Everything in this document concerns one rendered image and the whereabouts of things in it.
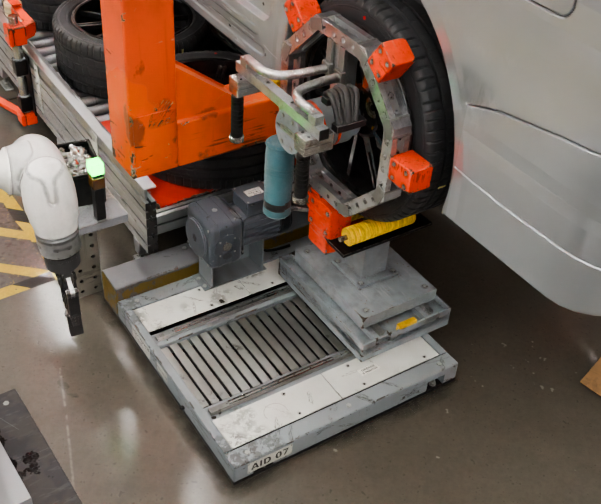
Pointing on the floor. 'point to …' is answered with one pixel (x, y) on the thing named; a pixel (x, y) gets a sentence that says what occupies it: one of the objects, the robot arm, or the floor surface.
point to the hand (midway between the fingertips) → (74, 321)
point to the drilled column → (89, 266)
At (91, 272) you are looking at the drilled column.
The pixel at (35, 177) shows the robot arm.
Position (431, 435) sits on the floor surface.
